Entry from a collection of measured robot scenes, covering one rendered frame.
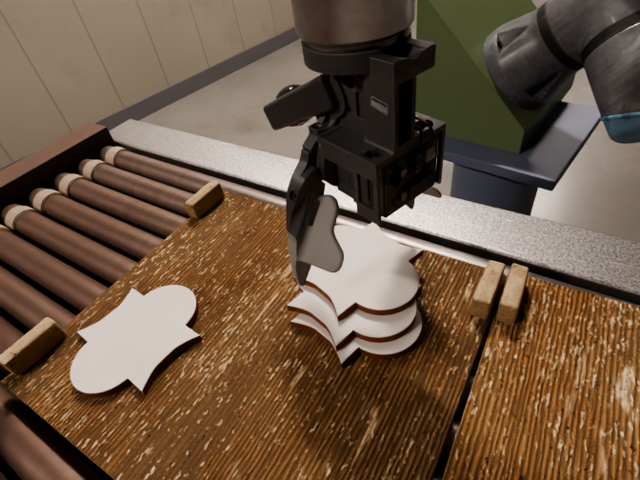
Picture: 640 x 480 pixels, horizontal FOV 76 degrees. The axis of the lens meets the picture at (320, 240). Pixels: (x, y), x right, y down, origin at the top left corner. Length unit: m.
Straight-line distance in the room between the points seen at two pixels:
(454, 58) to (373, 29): 0.52
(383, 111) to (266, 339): 0.26
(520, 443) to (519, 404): 0.03
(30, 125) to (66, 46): 0.55
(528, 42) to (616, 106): 0.17
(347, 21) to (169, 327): 0.34
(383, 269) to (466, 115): 0.43
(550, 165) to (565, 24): 0.21
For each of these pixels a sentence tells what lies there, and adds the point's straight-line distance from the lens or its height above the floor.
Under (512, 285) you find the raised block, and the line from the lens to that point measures 0.44.
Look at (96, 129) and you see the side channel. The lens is 0.94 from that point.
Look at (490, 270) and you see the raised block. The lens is 0.45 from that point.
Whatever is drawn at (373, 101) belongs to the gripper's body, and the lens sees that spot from 0.28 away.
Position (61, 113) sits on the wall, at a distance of 3.31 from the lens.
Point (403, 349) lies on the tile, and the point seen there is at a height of 0.95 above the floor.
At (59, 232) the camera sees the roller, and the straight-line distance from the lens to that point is 0.74.
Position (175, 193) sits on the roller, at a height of 0.92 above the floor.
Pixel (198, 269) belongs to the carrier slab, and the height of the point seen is 0.94.
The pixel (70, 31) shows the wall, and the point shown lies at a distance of 3.29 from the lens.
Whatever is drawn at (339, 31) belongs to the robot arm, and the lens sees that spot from 0.26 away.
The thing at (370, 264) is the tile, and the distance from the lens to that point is 0.44.
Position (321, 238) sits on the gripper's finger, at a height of 1.06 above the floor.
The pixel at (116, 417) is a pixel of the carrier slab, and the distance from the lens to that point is 0.45.
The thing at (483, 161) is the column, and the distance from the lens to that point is 0.77.
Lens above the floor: 1.29
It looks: 43 degrees down
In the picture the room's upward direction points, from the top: 10 degrees counter-clockwise
